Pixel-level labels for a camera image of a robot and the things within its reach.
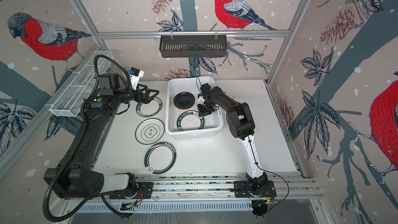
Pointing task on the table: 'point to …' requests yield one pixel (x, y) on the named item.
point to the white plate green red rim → (159, 158)
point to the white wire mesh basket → (71, 96)
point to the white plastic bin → (213, 121)
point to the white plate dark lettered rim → (150, 109)
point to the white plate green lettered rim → (190, 120)
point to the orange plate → (184, 102)
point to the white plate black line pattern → (149, 130)
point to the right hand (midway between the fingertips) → (201, 115)
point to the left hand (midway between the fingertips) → (150, 88)
